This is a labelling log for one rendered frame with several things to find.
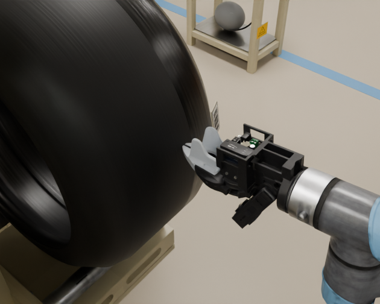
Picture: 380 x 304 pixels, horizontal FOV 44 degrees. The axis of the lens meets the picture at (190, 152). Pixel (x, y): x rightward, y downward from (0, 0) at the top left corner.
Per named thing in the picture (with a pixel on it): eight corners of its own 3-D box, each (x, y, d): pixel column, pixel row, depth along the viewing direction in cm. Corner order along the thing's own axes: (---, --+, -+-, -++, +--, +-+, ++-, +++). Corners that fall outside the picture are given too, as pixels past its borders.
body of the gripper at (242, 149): (241, 120, 72) (313, 148, 65) (242, 163, 77) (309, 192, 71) (210, 147, 68) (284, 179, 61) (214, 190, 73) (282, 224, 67)
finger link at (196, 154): (180, 123, 76) (227, 142, 71) (184, 151, 80) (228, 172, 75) (167, 133, 74) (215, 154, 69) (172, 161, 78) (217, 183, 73)
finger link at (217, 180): (207, 152, 76) (252, 173, 71) (207, 161, 77) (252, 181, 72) (188, 169, 73) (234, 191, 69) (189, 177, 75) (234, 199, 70)
